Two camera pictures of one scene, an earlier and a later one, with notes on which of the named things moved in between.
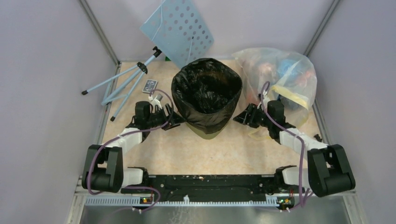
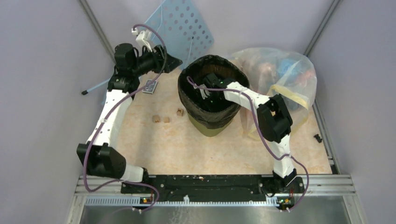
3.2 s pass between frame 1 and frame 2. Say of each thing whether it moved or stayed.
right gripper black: moved
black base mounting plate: stayed
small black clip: stayed
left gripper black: moved
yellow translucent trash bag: stayed
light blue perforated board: stayed
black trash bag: moved
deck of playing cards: stayed
